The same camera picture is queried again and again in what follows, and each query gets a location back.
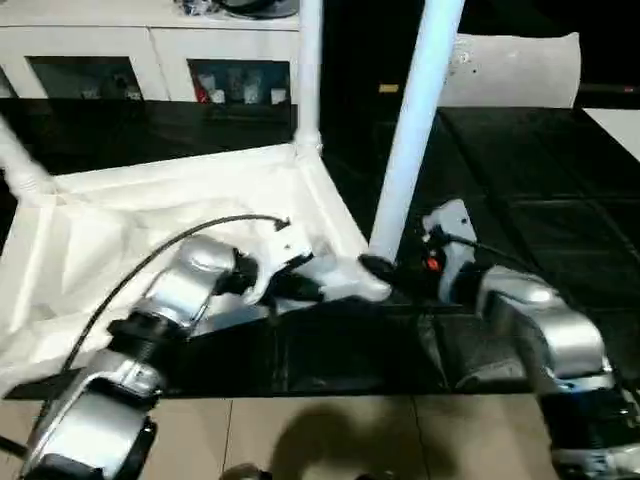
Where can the white plastic table leg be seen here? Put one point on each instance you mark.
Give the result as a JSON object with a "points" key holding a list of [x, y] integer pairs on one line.
{"points": [[22, 160], [310, 70], [415, 125]]}

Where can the white plastic table top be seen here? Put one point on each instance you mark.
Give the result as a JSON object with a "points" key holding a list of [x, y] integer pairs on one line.
{"points": [[125, 200]]}

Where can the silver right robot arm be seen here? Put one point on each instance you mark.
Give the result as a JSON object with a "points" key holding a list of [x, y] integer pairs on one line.
{"points": [[550, 325]]}

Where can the black table mat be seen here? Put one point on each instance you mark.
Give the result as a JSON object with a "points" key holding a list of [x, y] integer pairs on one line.
{"points": [[525, 200]]}

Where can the dark robot left foot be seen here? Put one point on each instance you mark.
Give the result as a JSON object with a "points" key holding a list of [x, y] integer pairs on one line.
{"points": [[245, 472]]}

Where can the dark robot foot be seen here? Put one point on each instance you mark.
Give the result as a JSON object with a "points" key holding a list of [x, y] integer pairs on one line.
{"points": [[245, 472], [372, 476]]}

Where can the dark robot right foot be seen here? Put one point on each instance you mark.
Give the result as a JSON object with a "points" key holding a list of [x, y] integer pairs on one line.
{"points": [[372, 476]]}

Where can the red packet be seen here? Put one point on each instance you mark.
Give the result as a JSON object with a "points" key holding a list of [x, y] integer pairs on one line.
{"points": [[200, 90]]}

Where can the black box with gold label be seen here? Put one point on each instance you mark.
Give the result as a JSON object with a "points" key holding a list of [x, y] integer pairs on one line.
{"points": [[365, 50]]}

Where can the white bag with round fitting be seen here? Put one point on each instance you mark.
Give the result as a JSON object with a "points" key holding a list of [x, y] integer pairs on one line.
{"points": [[515, 70]]}

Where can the white flat board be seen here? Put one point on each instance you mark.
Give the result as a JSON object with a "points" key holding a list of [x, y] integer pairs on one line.
{"points": [[617, 127]]}

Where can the grey helmet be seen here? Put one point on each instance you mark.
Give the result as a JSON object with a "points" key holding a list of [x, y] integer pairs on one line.
{"points": [[260, 7]]}

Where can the black tangled items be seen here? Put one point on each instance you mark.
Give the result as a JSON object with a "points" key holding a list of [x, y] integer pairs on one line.
{"points": [[197, 6]]}

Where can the white glass-door cabinet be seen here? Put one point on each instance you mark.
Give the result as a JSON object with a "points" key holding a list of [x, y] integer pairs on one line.
{"points": [[100, 40]]}

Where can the black metal stand leg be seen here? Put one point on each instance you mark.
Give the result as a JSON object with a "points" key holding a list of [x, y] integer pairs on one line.
{"points": [[12, 445]]}

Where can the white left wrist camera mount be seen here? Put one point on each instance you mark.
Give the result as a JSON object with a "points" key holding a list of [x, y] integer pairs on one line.
{"points": [[282, 245]]}

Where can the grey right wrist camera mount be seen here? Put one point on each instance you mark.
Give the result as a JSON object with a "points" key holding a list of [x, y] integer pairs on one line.
{"points": [[452, 230]]}

